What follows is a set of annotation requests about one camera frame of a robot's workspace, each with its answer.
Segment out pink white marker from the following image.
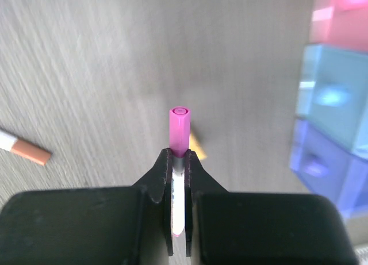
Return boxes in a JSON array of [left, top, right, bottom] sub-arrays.
[[169, 106, 190, 237]]

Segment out orange white marker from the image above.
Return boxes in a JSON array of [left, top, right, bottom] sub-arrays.
[[1, 130, 51, 166]]

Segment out purple drawer box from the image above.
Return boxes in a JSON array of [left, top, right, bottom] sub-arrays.
[[289, 119, 367, 218]]

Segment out small tan eraser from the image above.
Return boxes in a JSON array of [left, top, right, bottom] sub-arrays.
[[189, 132, 207, 160]]

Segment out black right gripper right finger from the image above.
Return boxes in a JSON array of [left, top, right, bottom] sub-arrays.
[[185, 150, 359, 264]]

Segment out teal blue drawer box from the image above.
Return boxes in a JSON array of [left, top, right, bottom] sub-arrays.
[[296, 44, 367, 159]]

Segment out pink drawer box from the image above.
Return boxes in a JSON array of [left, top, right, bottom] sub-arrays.
[[309, 0, 367, 52]]

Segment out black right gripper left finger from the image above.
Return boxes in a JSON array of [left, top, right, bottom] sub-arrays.
[[1, 149, 173, 264]]

